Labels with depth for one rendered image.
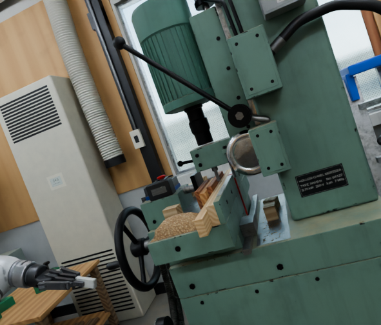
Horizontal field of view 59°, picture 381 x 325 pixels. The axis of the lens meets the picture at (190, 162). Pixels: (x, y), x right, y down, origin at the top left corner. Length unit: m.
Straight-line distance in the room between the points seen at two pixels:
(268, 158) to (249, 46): 0.27
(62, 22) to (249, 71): 1.96
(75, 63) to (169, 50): 1.60
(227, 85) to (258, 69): 0.15
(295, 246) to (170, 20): 0.68
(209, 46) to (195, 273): 0.61
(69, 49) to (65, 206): 1.09
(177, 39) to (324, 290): 0.75
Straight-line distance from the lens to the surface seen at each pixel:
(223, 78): 0.95
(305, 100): 0.91
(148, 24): 1.01
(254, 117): 0.87
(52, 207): 2.61
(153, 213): 1.08
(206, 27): 0.98
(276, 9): 0.87
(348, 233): 0.87
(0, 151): 3.17
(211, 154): 1.00
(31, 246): 3.25
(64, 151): 2.46
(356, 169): 0.94
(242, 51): 0.83
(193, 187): 1.08
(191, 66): 0.98
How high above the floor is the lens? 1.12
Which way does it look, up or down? 5 degrees down
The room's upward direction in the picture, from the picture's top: 20 degrees counter-clockwise
